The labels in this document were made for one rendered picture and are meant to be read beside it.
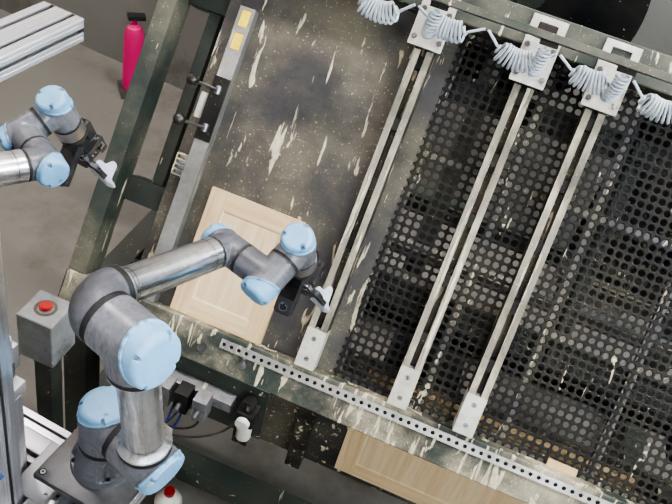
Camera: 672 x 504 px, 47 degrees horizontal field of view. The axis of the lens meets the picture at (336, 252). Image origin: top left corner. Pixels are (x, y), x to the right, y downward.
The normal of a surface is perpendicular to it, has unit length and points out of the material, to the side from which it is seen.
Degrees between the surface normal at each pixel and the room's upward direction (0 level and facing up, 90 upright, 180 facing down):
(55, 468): 0
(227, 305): 57
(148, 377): 82
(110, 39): 90
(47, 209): 0
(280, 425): 90
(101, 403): 8
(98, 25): 90
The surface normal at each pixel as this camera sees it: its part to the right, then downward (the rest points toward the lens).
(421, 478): -0.33, 0.56
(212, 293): -0.16, 0.07
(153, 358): 0.78, 0.43
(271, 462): 0.21, -0.74
